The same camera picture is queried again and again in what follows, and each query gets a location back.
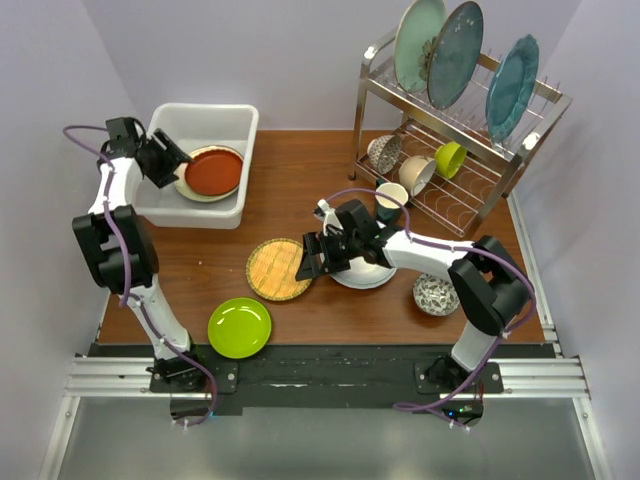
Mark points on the woven bamboo plate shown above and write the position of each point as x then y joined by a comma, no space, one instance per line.
271,270

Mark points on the black white patterned bowl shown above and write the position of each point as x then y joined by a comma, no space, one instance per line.
435,296

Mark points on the dark green mug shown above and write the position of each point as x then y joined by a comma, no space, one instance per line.
390,198

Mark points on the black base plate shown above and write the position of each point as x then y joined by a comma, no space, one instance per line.
283,376

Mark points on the lime green bowl in rack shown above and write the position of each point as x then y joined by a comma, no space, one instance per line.
449,159

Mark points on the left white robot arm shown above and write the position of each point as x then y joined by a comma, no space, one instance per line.
120,254

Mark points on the mint green plate in rack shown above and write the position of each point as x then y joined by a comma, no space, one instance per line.
420,25

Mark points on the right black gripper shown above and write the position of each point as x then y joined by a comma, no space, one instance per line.
314,244

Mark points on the patterned bowl in rack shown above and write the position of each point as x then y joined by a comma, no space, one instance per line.
384,152

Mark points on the red round plate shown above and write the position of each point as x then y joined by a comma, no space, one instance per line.
214,171

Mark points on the metal dish rack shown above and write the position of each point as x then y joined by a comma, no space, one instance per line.
490,170

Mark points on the blue-grey speckled plate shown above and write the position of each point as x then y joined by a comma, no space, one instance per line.
455,54

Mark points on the cream bowl in rack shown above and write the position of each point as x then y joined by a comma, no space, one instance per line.
416,172

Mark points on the lime green plate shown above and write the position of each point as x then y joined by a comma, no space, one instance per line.
239,328

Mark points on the white blue-rimmed deep plate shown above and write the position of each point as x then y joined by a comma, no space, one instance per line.
362,275

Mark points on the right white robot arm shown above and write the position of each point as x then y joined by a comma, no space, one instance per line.
491,288

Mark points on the white plastic bin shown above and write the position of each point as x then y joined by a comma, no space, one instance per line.
192,126

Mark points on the aluminium rail frame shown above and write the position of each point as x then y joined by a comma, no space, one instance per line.
538,425

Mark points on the teal scalloped plate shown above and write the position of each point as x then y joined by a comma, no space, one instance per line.
511,88

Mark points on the cream leaf pattern plate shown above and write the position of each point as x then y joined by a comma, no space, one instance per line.
183,189

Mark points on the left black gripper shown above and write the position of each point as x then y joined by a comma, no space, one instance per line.
173,156

